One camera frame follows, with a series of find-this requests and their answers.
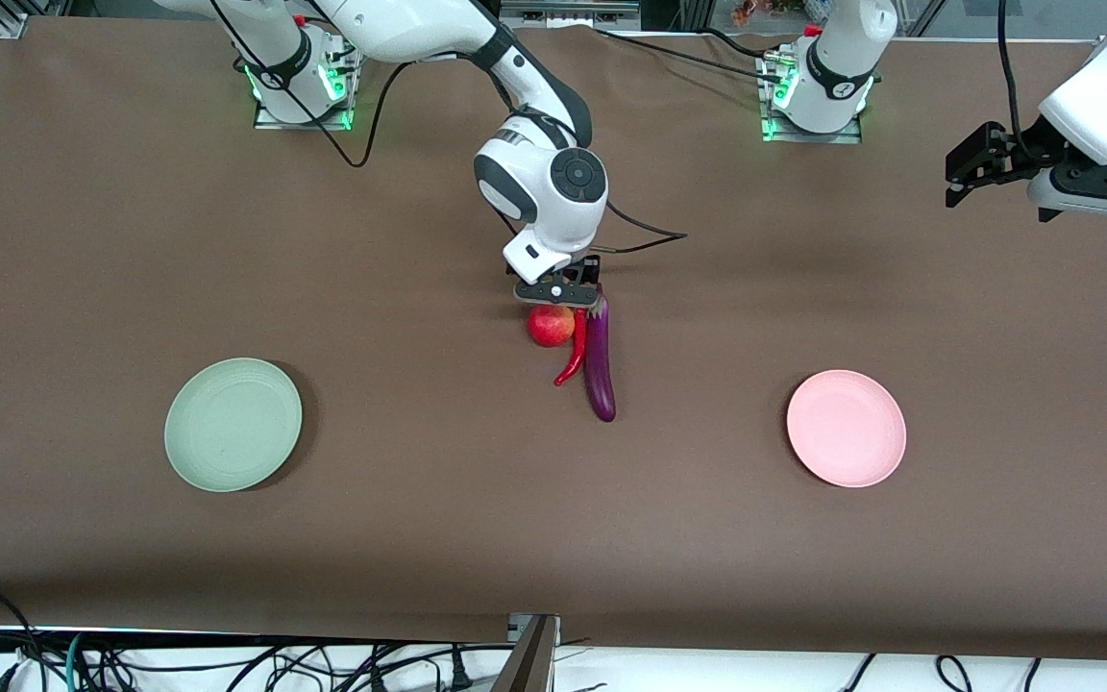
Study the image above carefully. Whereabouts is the red chili pepper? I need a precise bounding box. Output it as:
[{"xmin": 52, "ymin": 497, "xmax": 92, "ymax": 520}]
[{"xmin": 553, "ymin": 308, "xmax": 589, "ymax": 387}]

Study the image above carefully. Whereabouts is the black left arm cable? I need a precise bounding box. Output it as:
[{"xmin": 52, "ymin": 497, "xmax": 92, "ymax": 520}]
[{"xmin": 996, "ymin": 0, "xmax": 1035, "ymax": 155}]

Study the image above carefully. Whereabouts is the green round plate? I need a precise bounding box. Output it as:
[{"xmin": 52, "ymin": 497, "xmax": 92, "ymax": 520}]
[{"xmin": 163, "ymin": 358, "xmax": 305, "ymax": 494}]

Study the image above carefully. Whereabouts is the pink round plate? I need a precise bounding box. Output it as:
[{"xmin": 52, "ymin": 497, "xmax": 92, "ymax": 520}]
[{"xmin": 786, "ymin": 369, "xmax": 908, "ymax": 489}]

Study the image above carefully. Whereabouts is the black cable with plug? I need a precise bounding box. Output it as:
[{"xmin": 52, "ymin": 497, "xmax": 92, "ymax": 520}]
[{"xmin": 361, "ymin": 642, "xmax": 474, "ymax": 692}]

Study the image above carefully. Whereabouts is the colourful toy pile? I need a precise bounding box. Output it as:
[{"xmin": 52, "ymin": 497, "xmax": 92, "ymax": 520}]
[{"xmin": 731, "ymin": 0, "xmax": 804, "ymax": 28}]

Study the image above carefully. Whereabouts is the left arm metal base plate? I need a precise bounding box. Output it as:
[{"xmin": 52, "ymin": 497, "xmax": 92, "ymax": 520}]
[{"xmin": 760, "ymin": 48, "xmax": 867, "ymax": 145}]

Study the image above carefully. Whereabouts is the teal cable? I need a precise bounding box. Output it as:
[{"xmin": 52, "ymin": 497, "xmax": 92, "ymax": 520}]
[{"xmin": 61, "ymin": 631, "xmax": 88, "ymax": 692}]

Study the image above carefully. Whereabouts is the purple eggplant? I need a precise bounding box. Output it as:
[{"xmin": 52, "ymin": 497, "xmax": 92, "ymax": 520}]
[{"xmin": 583, "ymin": 293, "xmax": 618, "ymax": 424}]

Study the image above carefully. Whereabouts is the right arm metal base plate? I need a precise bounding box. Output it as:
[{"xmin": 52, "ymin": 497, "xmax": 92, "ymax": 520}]
[{"xmin": 254, "ymin": 37, "xmax": 362, "ymax": 132}]

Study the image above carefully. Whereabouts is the long black table cable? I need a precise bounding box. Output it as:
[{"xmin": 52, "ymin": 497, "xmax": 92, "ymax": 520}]
[{"xmin": 592, "ymin": 27, "xmax": 785, "ymax": 83}]

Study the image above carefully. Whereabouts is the red apple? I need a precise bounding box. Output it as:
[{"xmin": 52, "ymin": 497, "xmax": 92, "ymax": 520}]
[{"xmin": 527, "ymin": 305, "xmax": 577, "ymax": 349}]

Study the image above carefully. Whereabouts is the short black table cable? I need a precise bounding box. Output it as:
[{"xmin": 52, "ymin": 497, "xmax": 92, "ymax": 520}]
[{"xmin": 698, "ymin": 27, "xmax": 795, "ymax": 62}]

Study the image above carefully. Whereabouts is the brown table cloth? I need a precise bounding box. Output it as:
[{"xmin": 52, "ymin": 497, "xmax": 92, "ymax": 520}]
[{"xmin": 0, "ymin": 17, "xmax": 1107, "ymax": 664}]

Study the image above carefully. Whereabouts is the grey metal post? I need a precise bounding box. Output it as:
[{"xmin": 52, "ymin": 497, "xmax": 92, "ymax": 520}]
[{"xmin": 491, "ymin": 615, "xmax": 559, "ymax": 692}]

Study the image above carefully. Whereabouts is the white metal bracket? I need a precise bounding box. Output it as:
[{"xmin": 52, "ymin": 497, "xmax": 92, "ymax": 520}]
[{"xmin": 507, "ymin": 613, "xmax": 562, "ymax": 643}]

